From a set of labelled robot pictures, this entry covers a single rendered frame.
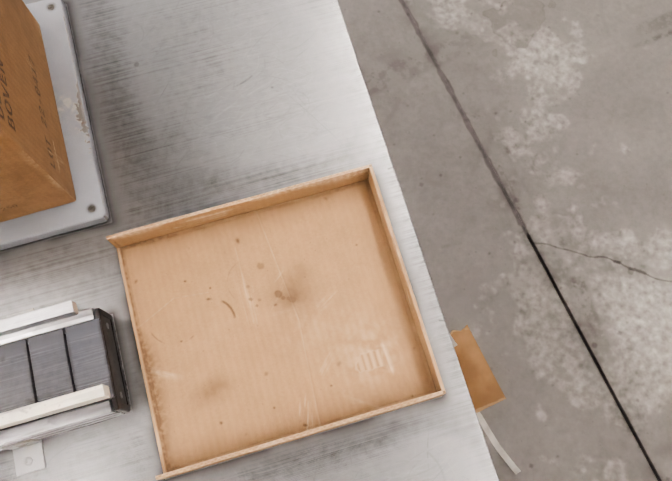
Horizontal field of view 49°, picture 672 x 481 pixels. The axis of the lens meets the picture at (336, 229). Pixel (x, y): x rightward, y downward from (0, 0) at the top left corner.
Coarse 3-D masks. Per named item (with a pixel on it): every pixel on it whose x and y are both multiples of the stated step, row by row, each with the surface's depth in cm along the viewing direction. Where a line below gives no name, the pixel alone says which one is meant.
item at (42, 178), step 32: (0, 0) 75; (0, 32) 72; (32, 32) 84; (0, 64) 69; (32, 64) 80; (0, 96) 66; (32, 96) 77; (0, 128) 64; (32, 128) 73; (0, 160) 69; (32, 160) 71; (64, 160) 82; (0, 192) 75; (32, 192) 77; (64, 192) 79
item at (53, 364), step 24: (48, 336) 75; (72, 336) 75; (96, 336) 75; (0, 360) 74; (24, 360) 74; (48, 360) 74; (72, 360) 74; (96, 360) 74; (0, 384) 74; (24, 384) 74; (48, 384) 74; (72, 384) 74; (96, 384) 74; (0, 408) 73
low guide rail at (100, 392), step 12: (60, 396) 70; (72, 396) 70; (84, 396) 70; (96, 396) 70; (108, 396) 71; (24, 408) 70; (36, 408) 70; (48, 408) 70; (60, 408) 70; (72, 408) 71; (0, 420) 69; (12, 420) 69; (24, 420) 70
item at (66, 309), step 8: (56, 304) 68; (64, 304) 68; (72, 304) 68; (32, 312) 68; (40, 312) 68; (48, 312) 67; (56, 312) 67; (64, 312) 67; (72, 312) 68; (0, 320) 67; (8, 320) 67; (16, 320) 67; (24, 320) 67; (32, 320) 67; (40, 320) 67; (48, 320) 68; (56, 320) 68; (0, 328) 67; (8, 328) 67; (16, 328) 67; (24, 328) 68
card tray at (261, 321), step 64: (320, 192) 84; (128, 256) 82; (192, 256) 82; (256, 256) 82; (320, 256) 82; (384, 256) 82; (192, 320) 80; (256, 320) 80; (320, 320) 80; (384, 320) 80; (192, 384) 78; (256, 384) 78; (320, 384) 78; (384, 384) 78; (192, 448) 76; (256, 448) 73
